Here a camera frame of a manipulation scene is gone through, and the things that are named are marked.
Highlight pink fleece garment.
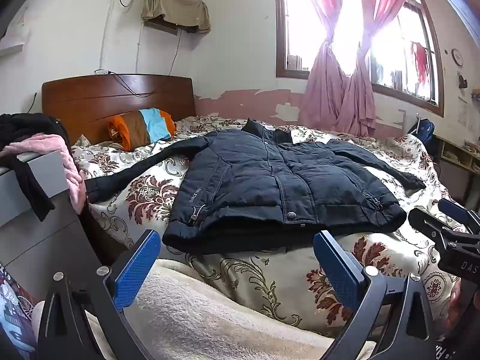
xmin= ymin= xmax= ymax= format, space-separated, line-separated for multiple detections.
xmin=0 ymin=134 xmax=87 ymax=214

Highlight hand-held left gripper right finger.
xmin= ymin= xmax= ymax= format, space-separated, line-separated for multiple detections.
xmin=313 ymin=230 xmax=432 ymax=360

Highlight grey cabinet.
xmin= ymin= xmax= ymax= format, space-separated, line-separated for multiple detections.
xmin=0 ymin=149 xmax=102 ymax=301

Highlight blue backpack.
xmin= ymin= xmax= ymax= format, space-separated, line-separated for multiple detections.
xmin=408 ymin=118 xmax=437 ymax=158

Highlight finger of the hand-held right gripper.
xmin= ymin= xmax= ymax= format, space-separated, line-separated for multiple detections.
xmin=438 ymin=198 xmax=480 ymax=233
xmin=408 ymin=207 xmax=456 ymax=247

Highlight wooden shelf unit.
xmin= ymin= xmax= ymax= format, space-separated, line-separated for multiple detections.
xmin=435 ymin=135 xmax=480 ymax=175

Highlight black cable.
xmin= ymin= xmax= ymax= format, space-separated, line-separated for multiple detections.
xmin=109 ymin=30 xmax=184 ymax=98

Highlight wooden framed window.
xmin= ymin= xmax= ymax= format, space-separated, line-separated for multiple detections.
xmin=274 ymin=0 xmax=445 ymax=117

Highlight orange brown blue striped pillow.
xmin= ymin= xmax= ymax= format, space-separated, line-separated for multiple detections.
xmin=107 ymin=108 xmax=177 ymax=151

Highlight olive cloth cover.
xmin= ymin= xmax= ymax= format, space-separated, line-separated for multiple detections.
xmin=141 ymin=0 xmax=211 ymax=34

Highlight floral bedspread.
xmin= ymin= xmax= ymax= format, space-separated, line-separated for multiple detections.
xmin=71 ymin=114 xmax=477 ymax=340

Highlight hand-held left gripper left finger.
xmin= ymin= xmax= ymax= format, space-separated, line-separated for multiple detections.
xmin=37 ymin=229 xmax=162 ymax=360

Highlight wooden headboard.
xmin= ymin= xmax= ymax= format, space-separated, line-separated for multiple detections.
xmin=41 ymin=74 xmax=197 ymax=147

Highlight cream fleece blanket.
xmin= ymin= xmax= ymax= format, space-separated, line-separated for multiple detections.
xmin=84 ymin=257 xmax=376 ymax=360

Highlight wooden wall shelf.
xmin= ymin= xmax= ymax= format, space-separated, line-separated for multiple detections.
xmin=144 ymin=19 xmax=179 ymax=36

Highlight dark navy padded jacket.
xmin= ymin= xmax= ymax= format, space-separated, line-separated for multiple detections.
xmin=84 ymin=117 xmax=427 ymax=256

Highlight printed cloth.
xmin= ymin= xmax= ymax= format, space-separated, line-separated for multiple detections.
xmin=0 ymin=264 xmax=38 ymax=360

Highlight black garment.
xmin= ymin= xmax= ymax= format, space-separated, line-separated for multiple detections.
xmin=0 ymin=112 xmax=72 ymax=222

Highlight red hanging clothes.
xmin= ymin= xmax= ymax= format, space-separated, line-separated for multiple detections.
xmin=410 ymin=41 xmax=430 ymax=83

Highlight white wall board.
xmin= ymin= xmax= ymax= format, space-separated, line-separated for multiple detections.
xmin=0 ymin=43 xmax=24 ymax=58

